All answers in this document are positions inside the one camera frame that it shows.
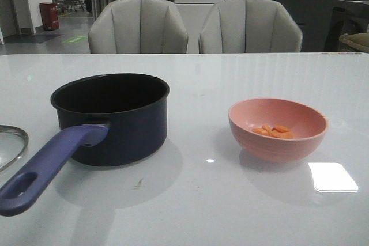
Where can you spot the pink plastic bowl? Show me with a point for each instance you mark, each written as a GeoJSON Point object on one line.
{"type": "Point", "coordinates": [308, 125]}

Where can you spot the left grey upholstered chair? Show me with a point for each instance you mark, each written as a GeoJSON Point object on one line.
{"type": "Point", "coordinates": [138, 27]}

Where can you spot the orange ham slices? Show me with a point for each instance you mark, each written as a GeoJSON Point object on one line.
{"type": "Point", "coordinates": [277, 131]}

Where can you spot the dark blue saucepan purple handle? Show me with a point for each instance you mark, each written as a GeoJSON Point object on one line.
{"type": "Point", "coordinates": [104, 120]}

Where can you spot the olive cushion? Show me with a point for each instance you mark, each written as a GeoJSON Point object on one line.
{"type": "Point", "coordinates": [354, 43]}

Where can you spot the glass lid blue knob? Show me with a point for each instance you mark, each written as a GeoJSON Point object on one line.
{"type": "Point", "coordinates": [14, 141]}

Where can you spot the right grey upholstered chair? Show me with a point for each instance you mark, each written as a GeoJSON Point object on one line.
{"type": "Point", "coordinates": [249, 26]}

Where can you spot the red trash bin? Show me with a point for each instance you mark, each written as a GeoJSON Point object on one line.
{"type": "Point", "coordinates": [49, 16]}

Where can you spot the grey upholstered chair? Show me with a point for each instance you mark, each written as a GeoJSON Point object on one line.
{"type": "Point", "coordinates": [249, 26]}
{"type": "Point", "coordinates": [138, 27]}

